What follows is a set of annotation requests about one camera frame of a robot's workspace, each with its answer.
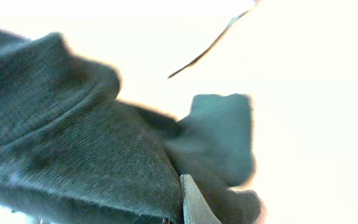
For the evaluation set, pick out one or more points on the black t-shirt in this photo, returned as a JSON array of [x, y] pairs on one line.
[[71, 152]]

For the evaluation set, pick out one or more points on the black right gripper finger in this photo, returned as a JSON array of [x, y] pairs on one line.
[[195, 208]]

